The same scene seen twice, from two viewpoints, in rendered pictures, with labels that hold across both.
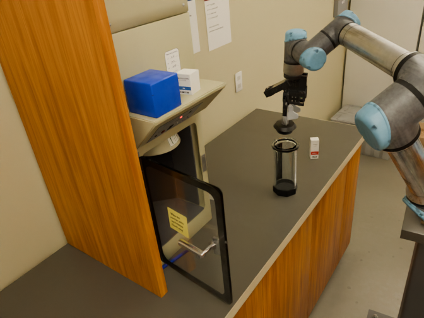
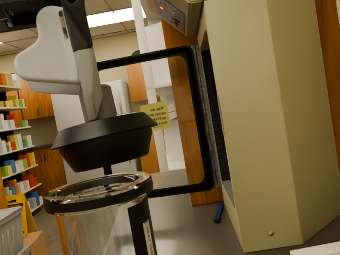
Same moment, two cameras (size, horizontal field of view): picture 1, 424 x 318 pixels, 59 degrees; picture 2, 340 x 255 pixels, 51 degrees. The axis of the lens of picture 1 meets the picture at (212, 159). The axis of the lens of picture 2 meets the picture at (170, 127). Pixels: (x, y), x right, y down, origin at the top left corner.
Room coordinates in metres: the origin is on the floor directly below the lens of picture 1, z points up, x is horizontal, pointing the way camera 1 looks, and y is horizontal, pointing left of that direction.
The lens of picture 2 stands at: (1.64, -0.44, 1.23)
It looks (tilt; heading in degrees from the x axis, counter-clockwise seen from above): 3 degrees down; 144
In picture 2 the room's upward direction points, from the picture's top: 10 degrees counter-clockwise
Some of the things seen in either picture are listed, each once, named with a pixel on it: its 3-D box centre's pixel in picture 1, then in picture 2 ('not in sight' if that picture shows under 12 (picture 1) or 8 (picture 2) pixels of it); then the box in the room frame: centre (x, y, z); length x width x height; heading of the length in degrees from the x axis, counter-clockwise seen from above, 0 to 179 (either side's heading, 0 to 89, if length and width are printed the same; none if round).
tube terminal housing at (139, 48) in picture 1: (144, 142); (260, 49); (1.13, 0.22, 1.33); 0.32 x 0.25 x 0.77; 141
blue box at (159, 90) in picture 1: (153, 93); not in sight; (0.94, 0.13, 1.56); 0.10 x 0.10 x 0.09; 51
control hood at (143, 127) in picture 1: (180, 113); (170, 4); (1.01, 0.08, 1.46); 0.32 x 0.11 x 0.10; 141
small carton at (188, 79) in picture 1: (187, 81); not in sight; (1.05, 0.05, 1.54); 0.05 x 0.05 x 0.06; 59
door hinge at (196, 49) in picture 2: not in sight; (207, 117); (0.93, 0.21, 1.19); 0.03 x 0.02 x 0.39; 141
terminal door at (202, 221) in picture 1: (185, 231); (149, 126); (0.81, 0.10, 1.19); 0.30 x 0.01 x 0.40; 45
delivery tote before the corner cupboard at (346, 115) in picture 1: (366, 132); not in sight; (3.20, -1.52, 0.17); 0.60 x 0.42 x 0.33; 49
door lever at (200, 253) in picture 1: (196, 245); not in sight; (0.74, 0.06, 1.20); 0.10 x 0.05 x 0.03; 45
